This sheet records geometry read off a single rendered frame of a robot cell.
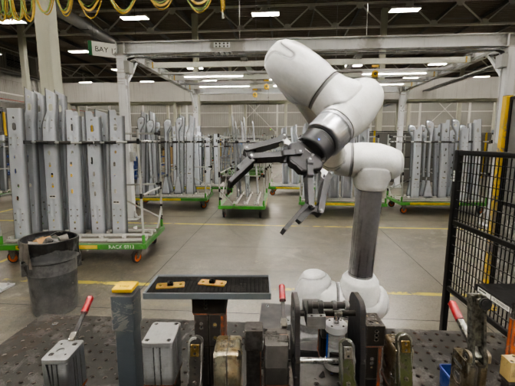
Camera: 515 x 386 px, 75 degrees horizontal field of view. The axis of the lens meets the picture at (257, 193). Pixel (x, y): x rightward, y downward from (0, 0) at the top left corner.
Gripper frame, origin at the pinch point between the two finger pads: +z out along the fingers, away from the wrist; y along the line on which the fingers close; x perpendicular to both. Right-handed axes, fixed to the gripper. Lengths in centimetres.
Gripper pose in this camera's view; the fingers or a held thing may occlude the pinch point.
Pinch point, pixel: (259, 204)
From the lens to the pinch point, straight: 63.2
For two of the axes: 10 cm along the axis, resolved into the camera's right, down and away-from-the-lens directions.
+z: -6.5, 6.4, -4.1
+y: -7.4, -6.4, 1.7
